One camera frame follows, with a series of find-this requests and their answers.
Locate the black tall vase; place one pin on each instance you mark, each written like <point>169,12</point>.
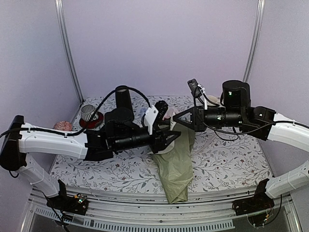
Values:
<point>123,98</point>

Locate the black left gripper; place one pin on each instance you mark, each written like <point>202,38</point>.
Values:
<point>159,142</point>

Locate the cream ceramic mug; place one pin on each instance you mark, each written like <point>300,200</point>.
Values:
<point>213,101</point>

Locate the left aluminium post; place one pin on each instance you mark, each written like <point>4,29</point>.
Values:
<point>66,44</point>

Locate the green paper flower bouquet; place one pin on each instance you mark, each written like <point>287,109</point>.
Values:
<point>174,163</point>

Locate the black white striped cup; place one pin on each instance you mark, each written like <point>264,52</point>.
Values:
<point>87,113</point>

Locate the aluminium post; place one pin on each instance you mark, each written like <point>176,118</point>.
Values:
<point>255,38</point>
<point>66,44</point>

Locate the right aluminium post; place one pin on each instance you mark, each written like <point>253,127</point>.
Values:
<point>255,38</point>

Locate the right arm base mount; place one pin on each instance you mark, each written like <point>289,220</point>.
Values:
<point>258,202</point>

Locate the red patterned bowl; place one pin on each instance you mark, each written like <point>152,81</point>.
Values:
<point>63,125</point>

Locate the white printed ribbon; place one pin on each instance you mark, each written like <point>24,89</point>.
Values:
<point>207,143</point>

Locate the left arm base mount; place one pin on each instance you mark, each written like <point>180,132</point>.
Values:
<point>77,204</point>

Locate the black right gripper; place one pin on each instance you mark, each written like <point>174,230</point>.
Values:
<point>198,117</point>

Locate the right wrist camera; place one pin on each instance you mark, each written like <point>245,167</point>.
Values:
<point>198,92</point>

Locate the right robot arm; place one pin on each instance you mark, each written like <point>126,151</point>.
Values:
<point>268,125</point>

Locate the aluminium frame rail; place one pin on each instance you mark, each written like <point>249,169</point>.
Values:
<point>203,212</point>

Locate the floral patterned table mat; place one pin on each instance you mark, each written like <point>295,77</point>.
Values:
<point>229,162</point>

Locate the red floral saucer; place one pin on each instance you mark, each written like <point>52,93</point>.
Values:
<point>92,124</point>

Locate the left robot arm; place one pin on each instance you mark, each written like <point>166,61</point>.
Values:
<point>23,138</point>

